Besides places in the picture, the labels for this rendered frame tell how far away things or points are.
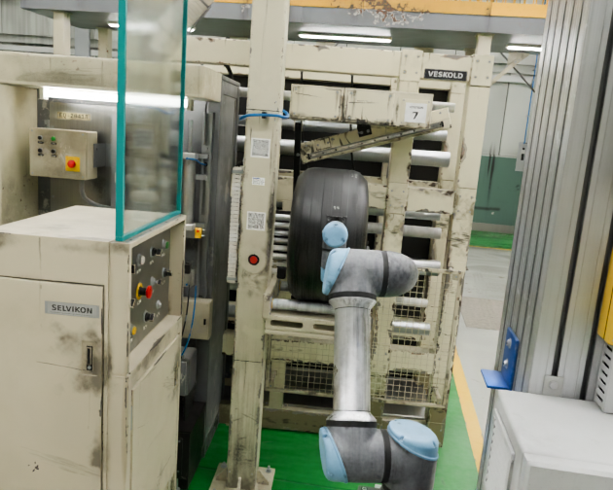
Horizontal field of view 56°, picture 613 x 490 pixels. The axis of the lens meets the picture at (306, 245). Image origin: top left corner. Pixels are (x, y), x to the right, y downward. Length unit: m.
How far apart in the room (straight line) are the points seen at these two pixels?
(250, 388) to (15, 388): 1.05
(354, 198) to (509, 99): 9.42
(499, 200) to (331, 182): 9.31
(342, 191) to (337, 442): 1.12
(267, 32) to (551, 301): 1.69
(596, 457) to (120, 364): 1.22
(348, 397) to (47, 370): 0.85
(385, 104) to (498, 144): 8.94
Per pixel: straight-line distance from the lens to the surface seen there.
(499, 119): 11.43
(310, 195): 2.17
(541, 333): 0.93
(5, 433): 1.91
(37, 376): 1.79
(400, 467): 1.36
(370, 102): 2.55
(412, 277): 1.44
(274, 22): 2.33
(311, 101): 2.55
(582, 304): 0.93
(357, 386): 1.35
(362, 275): 1.38
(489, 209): 11.42
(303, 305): 2.31
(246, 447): 2.67
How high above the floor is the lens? 1.59
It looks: 11 degrees down
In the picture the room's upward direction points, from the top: 4 degrees clockwise
